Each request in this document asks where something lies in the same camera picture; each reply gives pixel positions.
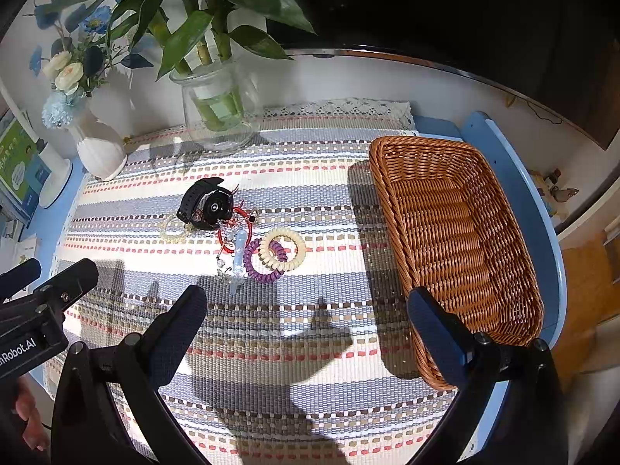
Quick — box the red string bracelet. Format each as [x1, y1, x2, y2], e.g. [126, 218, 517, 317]
[215, 206, 258, 257]

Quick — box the cream spiral hair tie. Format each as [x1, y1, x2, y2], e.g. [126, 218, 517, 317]
[258, 227, 308, 273]

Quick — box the purple spiral hair tie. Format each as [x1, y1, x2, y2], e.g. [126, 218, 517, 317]
[243, 237, 289, 286]

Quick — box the person's left hand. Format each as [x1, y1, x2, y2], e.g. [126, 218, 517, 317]
[15, 376, 49, 451]

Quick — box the green blue book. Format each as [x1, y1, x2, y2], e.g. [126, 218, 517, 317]
[1, 110, 50, 225]

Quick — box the brown wicker basket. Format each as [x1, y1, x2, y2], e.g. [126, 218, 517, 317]
[369, 136, 544, 346]

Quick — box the glass vase with water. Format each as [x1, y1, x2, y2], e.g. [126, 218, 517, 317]
[169, 59, 264, 155]

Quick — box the striped woven table mat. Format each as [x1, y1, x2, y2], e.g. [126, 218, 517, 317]
[52, 128, 455, 464]

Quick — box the green leafy plant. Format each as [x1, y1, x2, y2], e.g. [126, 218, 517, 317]
[61, 0, 317, 81]

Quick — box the white lace doily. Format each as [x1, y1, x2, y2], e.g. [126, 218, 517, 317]
[262, 98, 416, 131]

